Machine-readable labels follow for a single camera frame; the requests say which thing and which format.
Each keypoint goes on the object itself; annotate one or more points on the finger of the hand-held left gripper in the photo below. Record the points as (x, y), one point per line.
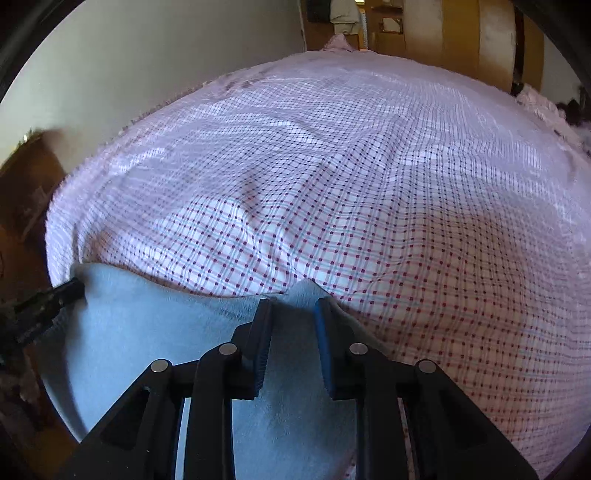
(37, 327)
(55, 295)

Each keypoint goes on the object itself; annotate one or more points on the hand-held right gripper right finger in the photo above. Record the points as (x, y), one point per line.
(323, 341)

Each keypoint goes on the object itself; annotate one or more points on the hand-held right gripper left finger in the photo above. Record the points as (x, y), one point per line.
(261, 355)

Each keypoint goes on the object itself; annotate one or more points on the light blue pants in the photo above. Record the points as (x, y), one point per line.
(138, 332)

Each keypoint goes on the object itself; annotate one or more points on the wooden side cabinet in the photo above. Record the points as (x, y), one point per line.
(27, 184)

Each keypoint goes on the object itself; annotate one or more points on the pink checkered bed sheet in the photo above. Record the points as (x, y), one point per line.
(369, 184)

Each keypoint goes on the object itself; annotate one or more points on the pink cloth bundle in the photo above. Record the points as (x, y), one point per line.
(340, 44)

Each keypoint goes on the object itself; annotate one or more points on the pink crumpled bedding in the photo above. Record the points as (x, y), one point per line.
(540, 106)

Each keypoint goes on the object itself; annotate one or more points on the beige hanging jacket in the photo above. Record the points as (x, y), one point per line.
(345, 16)

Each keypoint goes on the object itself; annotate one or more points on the dark hanging jacket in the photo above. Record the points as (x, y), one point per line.
(317, 10)

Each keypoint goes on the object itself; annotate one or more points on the wooden wardrobe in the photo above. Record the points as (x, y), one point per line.
(461, 37)

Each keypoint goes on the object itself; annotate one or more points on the dark clothing pile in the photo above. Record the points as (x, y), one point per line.
(577, 120)

